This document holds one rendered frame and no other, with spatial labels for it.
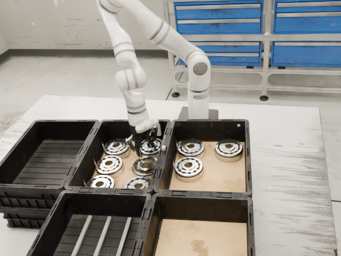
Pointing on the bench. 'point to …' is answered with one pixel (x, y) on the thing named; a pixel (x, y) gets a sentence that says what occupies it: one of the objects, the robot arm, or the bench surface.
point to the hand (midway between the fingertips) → (144, 150)
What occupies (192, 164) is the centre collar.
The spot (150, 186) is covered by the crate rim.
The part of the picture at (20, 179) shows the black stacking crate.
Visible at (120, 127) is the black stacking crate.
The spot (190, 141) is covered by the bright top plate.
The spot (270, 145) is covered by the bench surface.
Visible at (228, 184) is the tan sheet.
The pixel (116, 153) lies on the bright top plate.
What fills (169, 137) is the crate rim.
